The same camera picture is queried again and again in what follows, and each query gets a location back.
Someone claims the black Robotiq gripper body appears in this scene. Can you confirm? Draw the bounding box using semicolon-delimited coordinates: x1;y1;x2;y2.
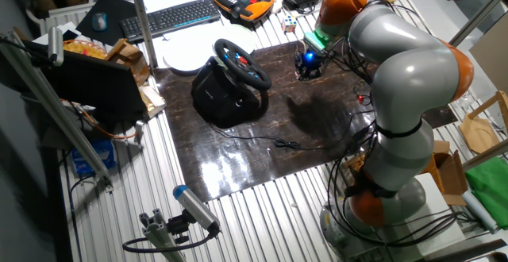
294;47;330;75

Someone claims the black Logitech steering wheel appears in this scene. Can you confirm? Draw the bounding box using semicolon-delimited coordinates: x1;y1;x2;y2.
213;37;274;93

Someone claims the black Logitech wheel base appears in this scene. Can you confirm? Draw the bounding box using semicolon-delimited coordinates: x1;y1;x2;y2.
190;55;271;130

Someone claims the Rubik's cube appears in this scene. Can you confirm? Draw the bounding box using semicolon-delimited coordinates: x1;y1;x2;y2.
281;14;298;33

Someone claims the dark marble pattern mat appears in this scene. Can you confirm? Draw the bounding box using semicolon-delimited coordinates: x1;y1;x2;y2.
152;39;460;203

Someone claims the white round plate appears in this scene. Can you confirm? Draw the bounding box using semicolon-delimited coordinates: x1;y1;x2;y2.
161;22;259;75

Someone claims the black computer keyboard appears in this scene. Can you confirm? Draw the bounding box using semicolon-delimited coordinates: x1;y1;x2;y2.
118;0;222;44

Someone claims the cardboard box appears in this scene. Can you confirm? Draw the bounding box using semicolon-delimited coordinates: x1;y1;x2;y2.
420;139;470;206

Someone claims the silver aluminium pole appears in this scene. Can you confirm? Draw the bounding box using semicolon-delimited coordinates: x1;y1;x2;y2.
125;0;160;71

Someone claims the brown paper bag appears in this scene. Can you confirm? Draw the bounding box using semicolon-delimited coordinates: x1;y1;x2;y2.
105;37;152;87

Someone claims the aluminium profile beam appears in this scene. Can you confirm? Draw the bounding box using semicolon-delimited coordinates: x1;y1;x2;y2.
448;0;508;48
0;31;114;187
462;138;508;171

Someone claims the white robot platform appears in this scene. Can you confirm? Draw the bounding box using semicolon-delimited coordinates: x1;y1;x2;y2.
396;172;468;257

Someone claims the wooden stand round base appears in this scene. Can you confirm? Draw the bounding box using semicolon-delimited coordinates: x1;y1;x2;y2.
458;90;508;156

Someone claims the beige board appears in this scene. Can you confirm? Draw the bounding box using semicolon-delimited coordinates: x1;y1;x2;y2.
468;21;508;96

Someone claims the black mouse pad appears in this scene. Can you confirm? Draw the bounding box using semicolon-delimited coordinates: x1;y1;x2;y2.
75;0;138;47

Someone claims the black monitor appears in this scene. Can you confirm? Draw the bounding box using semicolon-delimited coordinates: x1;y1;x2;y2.
39;49;148;126

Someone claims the grey computer mouse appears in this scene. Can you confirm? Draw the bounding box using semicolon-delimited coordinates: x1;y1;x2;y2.
91;11;108;33

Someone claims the green cloth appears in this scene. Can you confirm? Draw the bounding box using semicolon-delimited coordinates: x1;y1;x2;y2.
464;156;508;231

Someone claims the pale paper roll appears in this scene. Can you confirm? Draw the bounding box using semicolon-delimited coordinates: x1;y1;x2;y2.
462;190;499;235

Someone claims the short aluminium profile stub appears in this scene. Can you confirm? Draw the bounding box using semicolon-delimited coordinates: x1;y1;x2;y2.
138;208;187;262

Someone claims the blue box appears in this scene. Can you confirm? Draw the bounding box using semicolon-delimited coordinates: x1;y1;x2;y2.
71;138;118;178

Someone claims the white paper box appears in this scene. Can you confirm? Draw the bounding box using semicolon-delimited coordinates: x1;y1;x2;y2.
31;21;83;45

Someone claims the green mount plate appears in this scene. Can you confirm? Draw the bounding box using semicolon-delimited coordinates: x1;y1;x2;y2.
303;27;333;52

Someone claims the thin black wheel cable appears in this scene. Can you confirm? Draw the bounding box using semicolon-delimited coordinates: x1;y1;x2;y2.
206;109;376;152

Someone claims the silver camera blue end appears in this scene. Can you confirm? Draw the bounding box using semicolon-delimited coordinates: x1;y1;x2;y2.
172;184;221;233

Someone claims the black camera bracket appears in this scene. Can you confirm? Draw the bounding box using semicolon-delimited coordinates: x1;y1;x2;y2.
166;210;192;245

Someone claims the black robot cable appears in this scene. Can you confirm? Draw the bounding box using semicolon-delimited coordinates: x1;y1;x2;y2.
327;106;479;251

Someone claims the orange cable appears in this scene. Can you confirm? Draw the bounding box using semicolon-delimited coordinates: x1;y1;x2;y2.
59;98;138;141

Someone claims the orange wire basket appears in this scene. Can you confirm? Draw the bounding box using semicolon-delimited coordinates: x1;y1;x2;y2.
62;38;108;60

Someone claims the black camera cable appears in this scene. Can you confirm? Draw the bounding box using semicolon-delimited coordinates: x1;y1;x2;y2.
121;222;221;254

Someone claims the silver depth camera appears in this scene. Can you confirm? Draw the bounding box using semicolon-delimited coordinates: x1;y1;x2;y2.
47;25;64;67

